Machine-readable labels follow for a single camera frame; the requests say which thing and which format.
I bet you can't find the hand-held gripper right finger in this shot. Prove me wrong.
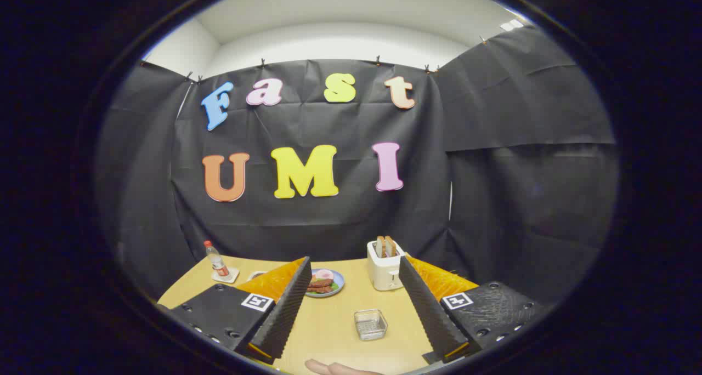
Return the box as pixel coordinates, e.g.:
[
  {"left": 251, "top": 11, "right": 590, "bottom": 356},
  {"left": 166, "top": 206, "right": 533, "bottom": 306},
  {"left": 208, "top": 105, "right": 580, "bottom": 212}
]
[{"left": 399, "top": 254, "right": 546, "bottom": 365}]

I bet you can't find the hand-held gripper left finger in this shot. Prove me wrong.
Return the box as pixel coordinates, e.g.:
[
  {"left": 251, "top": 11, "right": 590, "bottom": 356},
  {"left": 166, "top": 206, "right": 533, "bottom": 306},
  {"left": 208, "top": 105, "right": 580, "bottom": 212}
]
[{"left": 156, "top": 256, "right": 312, "bottom": 365}]

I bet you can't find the clear water bottle red label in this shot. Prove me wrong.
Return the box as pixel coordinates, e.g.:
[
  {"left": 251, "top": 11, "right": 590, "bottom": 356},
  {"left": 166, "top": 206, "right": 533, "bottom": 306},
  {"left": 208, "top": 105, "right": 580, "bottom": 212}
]
[{"left": 204, "top": 240, "right": 230, "bottom": 277}]

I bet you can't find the metal wire cutlery basket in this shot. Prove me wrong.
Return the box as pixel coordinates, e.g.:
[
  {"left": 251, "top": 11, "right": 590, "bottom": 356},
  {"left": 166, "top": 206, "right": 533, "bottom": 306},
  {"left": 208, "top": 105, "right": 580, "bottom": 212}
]
[{"left": 354, "top": 309, "right": 388, "bottom": 341}]

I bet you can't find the white toaster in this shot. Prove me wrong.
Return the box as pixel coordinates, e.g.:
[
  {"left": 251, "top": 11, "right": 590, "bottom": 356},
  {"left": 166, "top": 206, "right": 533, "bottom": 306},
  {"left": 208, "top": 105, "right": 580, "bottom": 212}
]
[{"left": 366, "top": 240, "right": 405, "bottom": 292}]

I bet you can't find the blue food plate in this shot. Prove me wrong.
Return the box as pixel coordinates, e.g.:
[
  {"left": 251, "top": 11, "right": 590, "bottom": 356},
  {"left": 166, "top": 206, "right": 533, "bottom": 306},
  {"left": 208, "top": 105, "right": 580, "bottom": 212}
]
[{"left": 306, "top": 268, "right": 346, "bottom": 298}]

